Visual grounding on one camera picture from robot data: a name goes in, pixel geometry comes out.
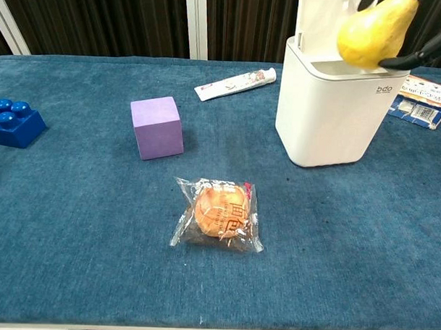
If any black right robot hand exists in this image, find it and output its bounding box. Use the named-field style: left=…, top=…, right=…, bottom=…
left=355, top=0, right=441, bottom=72

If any blue toy building brick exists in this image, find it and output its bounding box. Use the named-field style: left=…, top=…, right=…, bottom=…
left=0, top=98, right=49, bottom=151

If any purple foam cube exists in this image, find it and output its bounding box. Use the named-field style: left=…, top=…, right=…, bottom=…
left=128, top=95, right=187, bottom=162

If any blue velvet tablecloth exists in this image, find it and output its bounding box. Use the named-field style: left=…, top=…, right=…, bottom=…
left=0, top=51, right=441, bottom=330

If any blue and orange carton box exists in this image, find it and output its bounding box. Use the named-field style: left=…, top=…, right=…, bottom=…
left=386, top=73, right=441, bottom=132

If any dark pleated curtain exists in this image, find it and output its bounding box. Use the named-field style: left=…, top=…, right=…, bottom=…
left=0, top=0, right=441, bottom=72

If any white slanted frame bar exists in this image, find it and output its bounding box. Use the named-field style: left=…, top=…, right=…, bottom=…
left=0, top=0, right=33, bottom=56

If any white vertical frame post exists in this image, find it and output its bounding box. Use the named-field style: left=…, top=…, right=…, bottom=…
left=182, top=0, right=211, bottom=61

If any white trash bin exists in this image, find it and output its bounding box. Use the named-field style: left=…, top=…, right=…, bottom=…
left=273, top=35, right=413, bottom=172

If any yellow pear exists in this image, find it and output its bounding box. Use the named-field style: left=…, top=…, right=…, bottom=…
left=335, top=0, right=420, bottom=72

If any bread in clear wrapper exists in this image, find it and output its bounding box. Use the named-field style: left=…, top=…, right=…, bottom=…
left=168, top=176, right=267, bottom=253

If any white toothpaste tube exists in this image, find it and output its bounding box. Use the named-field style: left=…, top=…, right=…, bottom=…
left=193, top=64, right=277, bottom=105

